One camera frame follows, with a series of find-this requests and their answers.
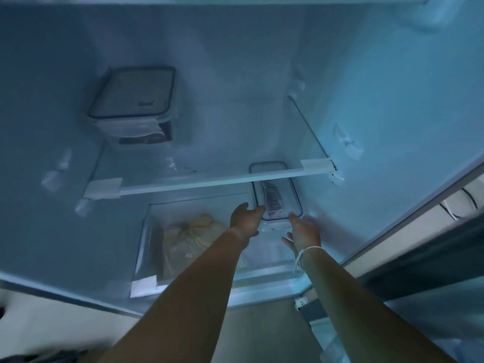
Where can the clear container with blue-rimmed lid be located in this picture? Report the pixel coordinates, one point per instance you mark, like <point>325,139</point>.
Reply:
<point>291,192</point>

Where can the white fridge body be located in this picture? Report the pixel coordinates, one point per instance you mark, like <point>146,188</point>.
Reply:
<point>242,52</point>

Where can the person's right hand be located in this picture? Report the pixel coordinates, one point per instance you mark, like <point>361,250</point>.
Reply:
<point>307,236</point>

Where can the person's right thumb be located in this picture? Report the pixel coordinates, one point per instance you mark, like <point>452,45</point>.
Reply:
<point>287,243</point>

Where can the person's right forearm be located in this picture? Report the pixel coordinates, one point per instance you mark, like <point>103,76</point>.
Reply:
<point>351,309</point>

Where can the yellow tied plastic bag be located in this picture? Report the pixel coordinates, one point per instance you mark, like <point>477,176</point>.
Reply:
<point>189,241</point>

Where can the glass fridge shelf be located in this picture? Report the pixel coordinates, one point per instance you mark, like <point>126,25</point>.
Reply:
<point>227,158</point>

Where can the person's left fingers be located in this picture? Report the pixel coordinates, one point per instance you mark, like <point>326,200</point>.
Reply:
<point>258,212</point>

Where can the white fridge door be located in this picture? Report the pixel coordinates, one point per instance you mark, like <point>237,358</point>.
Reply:
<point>427,260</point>

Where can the person's left hand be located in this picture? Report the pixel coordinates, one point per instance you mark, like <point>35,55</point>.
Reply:
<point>242,223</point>

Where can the clear crisper drawer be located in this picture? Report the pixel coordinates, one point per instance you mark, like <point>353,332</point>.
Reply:
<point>158,223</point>

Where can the wrapped meat piece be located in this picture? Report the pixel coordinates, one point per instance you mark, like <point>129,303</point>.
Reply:
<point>273,198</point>

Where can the grey-lidded clear food container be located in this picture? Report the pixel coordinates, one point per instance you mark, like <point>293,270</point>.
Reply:
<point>132,98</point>

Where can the person's left forearm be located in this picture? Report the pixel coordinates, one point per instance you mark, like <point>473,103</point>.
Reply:
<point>189,298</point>

